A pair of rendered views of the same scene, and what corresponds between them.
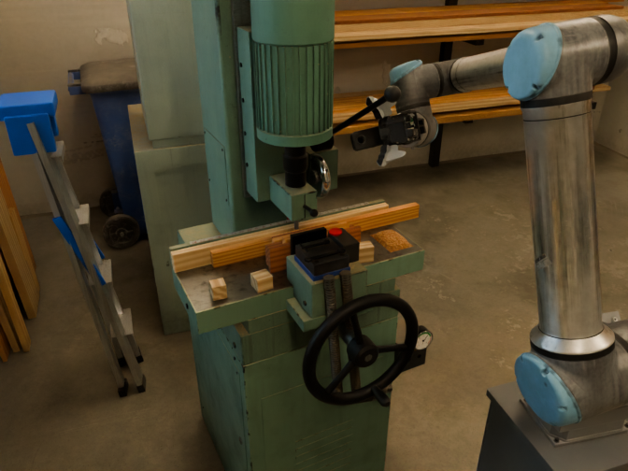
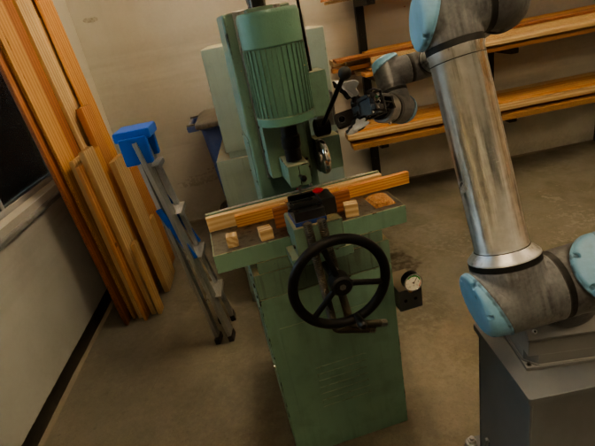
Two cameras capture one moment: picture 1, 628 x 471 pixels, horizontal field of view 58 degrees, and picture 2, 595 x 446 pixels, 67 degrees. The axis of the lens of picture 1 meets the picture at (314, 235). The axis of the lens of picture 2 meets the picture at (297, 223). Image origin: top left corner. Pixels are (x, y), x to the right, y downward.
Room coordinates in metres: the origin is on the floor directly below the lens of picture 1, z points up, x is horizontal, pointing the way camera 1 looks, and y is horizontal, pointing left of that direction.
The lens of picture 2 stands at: (-0.05, -0.34, 1.48)
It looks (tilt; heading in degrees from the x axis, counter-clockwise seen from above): 24 degrees down; 18
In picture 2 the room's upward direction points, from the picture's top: 11 degrees counter-clockwise
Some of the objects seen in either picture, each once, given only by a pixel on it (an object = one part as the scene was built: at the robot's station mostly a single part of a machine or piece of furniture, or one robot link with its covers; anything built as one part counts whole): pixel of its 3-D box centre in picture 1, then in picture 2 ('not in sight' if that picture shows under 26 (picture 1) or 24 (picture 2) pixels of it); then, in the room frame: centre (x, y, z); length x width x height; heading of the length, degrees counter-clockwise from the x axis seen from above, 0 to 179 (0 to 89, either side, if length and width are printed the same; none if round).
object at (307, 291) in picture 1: (325, 278); (313, 228); (1.08, -0.03, 0.92); 0.15 x 0.13 x 0.09; 116
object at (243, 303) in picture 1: (309, 277); (309, 231); (1.16, 0.01, 0.87); 0.61 x 0.30 x 0.06; 116
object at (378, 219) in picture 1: (322, 232); (324, 198); (1.30, -0.02, 0.92); 0.60 x 0.02 x 0.04; 116
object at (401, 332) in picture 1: (403, 344); (404, 289); (1.25, -0.25, 0.58); 0.12 x 0.08 x 0.08; 26
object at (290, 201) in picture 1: (293, 197); (296, 171); (1.28, 0.05, 1.03); 0.14 x 0.07 x 0.09; 26
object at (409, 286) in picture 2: (419, 339); (411, 282); (1.19, -0.28, 0.65); 0.06 x 0.04 x 0.08; 116
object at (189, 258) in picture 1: (288, 235); (297, 201); (1.28, 0.07, 0.93); 0.60 x 0.02 x 0.05; 116
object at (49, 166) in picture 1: (82, 257); (182, 239); (1.73, 0.83, 0.58); 0.27 x 0.25 x 1.16; 109
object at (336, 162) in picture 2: (319, 167); (327, 150); (1.50, -0.01, 1.02); 0.09 x 0.07 x 0.12; 116
